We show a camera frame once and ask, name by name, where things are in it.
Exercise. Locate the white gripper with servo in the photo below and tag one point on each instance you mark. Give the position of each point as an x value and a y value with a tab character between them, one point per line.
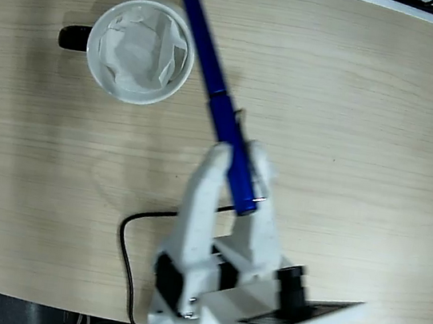
200	224

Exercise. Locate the blue pen with metal clip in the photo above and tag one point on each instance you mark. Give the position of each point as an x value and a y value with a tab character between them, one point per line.
213	69

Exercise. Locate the crumpled white paper tissue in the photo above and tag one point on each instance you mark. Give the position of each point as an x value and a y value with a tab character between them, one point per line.
134	58

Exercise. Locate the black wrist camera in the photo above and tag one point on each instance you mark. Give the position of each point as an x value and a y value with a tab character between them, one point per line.
293	289

